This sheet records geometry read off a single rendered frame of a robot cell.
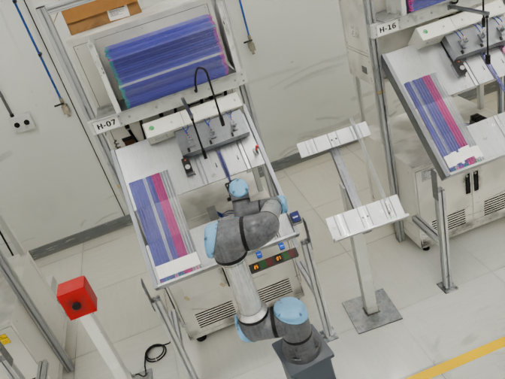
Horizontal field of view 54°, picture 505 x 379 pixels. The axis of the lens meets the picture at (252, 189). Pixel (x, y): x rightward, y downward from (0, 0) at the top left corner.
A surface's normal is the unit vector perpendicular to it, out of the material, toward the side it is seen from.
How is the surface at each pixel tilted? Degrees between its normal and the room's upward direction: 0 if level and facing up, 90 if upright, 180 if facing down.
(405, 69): 44
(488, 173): 90
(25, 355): 90
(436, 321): 0
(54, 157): 90
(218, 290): 90
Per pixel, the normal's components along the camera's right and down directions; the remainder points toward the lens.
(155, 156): -0.01, -0.32
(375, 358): -0.25, -0.83
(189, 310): 0.26, 0.43
